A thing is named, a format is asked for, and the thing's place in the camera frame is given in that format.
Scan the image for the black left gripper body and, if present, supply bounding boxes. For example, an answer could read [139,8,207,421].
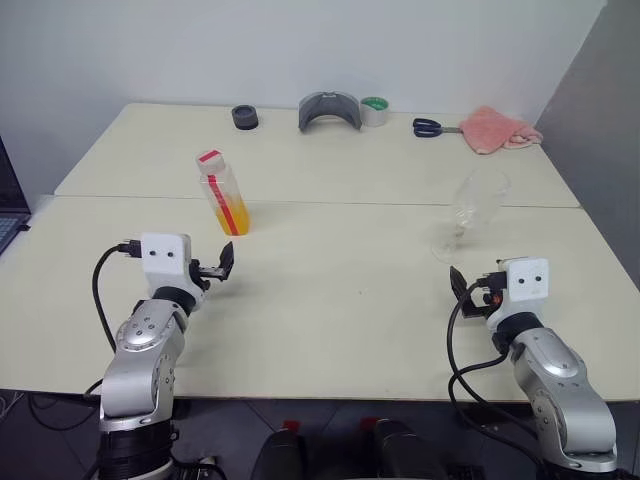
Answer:
[191,258,225,294]

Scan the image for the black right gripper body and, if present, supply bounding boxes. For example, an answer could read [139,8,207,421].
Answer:
[460,272,507,320]

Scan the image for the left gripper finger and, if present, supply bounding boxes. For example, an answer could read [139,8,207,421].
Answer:
[217,241,236,282]

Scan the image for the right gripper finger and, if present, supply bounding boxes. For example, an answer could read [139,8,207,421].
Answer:
[449,265,470,302]

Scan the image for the bottle with orange juice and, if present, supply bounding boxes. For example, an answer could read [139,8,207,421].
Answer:
[199,167,251,237]

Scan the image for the white red-striped bottle cap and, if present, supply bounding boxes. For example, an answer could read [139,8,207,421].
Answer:
[195,148,225,176]

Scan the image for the clear wine glass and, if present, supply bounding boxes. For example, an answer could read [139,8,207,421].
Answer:
[431,167,512,264]

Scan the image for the black round puck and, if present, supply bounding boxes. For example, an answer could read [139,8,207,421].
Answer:
[231,104,261,132]

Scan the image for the pink cloth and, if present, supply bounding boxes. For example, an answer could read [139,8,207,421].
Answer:
[458,105,544,156]

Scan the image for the grey curved headset shell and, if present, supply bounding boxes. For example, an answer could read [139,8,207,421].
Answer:
[298,91,363,133]

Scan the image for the dark rounded shape red mark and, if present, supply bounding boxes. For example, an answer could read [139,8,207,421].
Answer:
[249,419,307,480]
[359,417,451,480]

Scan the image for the silver tape roll green core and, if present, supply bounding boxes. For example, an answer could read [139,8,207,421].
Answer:
[359,96,391,127]

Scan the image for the dark laptop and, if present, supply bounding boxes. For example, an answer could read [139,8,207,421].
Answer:
[0,134,32,259]

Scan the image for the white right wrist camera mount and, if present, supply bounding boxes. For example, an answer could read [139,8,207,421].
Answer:
[486,256,551,332]

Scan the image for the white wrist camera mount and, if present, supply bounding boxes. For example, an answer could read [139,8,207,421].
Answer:
[486,256,551,332]
[140,232,193,292]

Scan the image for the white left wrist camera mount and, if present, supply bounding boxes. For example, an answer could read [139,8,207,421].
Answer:
[140,232,193,292]

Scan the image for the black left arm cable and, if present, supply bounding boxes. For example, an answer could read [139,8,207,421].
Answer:
[83,239,145,399]

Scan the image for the thin black floor cable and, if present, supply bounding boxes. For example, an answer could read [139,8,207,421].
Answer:
[27,394,101,432]

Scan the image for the thin white floor cable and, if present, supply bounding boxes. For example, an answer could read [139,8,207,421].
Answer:
[0,392,24,419]

